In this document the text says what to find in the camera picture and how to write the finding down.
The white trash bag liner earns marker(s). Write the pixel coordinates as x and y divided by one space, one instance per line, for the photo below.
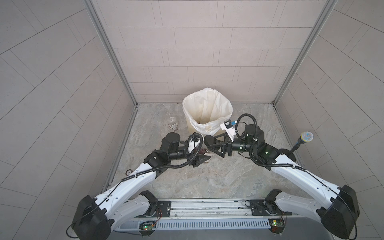
205 110

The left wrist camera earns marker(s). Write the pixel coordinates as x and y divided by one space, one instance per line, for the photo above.
193 143

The white lid rose tea jar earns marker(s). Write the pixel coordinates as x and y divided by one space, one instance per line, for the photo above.
172 121

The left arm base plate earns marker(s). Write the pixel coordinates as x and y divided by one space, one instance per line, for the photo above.
162 209

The black lid glass jar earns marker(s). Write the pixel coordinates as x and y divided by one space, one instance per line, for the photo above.
207 155

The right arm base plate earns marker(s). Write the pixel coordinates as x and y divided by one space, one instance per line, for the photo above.
265 208

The beige ribbed trash bin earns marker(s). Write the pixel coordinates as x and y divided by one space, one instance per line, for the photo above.
195 132

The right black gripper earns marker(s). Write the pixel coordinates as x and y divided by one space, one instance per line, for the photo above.
228 147

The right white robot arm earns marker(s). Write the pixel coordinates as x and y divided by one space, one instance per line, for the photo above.
336 208

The left circuit board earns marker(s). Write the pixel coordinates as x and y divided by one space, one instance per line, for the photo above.
147 226

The aluminium mounting rail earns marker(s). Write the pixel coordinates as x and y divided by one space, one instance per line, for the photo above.
219 208

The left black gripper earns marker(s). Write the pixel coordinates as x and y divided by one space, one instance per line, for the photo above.
195 162

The round knob on stalk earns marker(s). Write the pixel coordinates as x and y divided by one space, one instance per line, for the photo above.
305 137

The right circuit board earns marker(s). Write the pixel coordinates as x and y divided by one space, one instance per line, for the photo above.
277 226

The circuit board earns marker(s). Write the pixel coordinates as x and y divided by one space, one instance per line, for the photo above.
147 226
277 226

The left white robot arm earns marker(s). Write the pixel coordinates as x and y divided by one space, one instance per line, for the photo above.
97 217

